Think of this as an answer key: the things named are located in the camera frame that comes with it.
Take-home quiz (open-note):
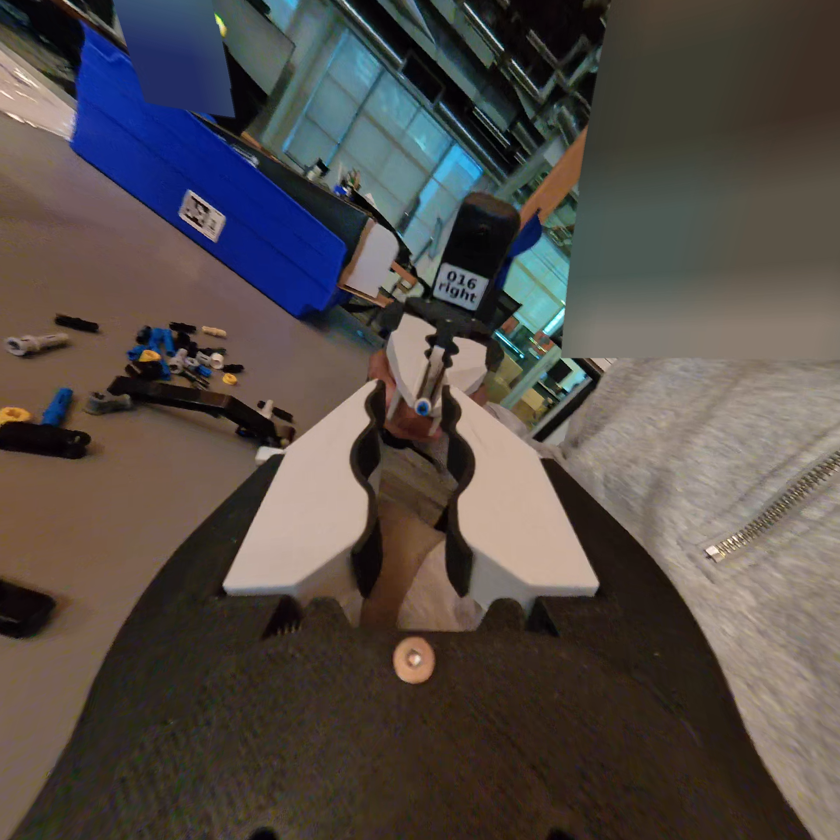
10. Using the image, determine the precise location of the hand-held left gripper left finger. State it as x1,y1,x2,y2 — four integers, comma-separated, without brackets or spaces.
222,379,388,601

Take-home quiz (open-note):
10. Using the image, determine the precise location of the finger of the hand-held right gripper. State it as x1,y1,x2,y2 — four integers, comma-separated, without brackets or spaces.
430,328,492,439
386,317,435,424

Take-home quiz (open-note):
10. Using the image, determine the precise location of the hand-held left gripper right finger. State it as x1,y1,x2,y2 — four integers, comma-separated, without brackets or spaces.
438,384,601,614

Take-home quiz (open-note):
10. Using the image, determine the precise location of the black angled lego liftarm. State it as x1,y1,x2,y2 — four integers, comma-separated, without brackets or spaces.
107,375,296,448

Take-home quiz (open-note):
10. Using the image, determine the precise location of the pile of small lego pieces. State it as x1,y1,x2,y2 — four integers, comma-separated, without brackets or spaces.
125,320,245,389

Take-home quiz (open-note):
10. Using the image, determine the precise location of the black lego connector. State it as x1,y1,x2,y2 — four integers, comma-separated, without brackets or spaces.
0,423,92,459

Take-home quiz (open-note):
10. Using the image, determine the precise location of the grey lego axle pin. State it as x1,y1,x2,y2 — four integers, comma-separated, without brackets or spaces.
5,332,70,358

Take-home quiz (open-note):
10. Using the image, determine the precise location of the person's right hand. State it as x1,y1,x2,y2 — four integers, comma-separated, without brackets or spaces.
367,348,492,448

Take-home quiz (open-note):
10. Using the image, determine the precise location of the grey zip hoodie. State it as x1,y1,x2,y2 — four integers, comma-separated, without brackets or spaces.
538,357,840,840

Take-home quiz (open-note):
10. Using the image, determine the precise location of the blue plastic bin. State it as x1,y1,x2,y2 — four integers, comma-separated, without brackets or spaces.
71,23,349,322

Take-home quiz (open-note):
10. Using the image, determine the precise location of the white paper sheet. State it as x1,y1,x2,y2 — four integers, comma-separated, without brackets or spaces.
0,49,76,142

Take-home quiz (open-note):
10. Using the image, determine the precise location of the large wall display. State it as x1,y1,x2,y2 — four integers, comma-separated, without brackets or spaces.
220,0,296,99

